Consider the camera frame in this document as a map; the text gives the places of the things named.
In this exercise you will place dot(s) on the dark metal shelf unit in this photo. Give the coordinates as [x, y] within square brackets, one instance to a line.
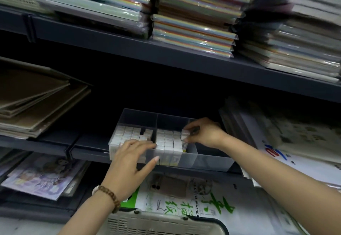
[159, 53]

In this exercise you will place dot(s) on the clear plastic divided tray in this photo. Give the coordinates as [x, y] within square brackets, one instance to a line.
[213, 163]

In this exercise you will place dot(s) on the white poster paper stack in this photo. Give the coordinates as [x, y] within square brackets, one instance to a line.
[306, 147]

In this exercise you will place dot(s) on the person's right hand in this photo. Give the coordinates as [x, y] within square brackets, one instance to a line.
[209, 133]

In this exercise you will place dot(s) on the green and white paper pack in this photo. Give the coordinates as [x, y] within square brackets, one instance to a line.
[239, 210]

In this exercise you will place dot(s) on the row of sorted white erasers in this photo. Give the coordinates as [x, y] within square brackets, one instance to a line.
[128, 133]

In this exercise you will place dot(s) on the beige plastic shopping basket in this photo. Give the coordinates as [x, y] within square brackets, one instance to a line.
[159, 226]

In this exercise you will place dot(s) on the spiral sketch pad stack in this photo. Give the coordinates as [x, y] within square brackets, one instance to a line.
[10, 163]

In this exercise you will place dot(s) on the brown sketchbook stack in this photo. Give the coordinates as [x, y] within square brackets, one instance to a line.
[40, 104]

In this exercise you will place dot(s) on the person's left hand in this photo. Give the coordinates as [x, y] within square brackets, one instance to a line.
[125, 171]

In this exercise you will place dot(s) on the person's right forearm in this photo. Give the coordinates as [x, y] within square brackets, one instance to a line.
[287, 184]

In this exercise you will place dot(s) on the purple cartoon cover book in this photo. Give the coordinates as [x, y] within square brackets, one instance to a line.
[45, 176]

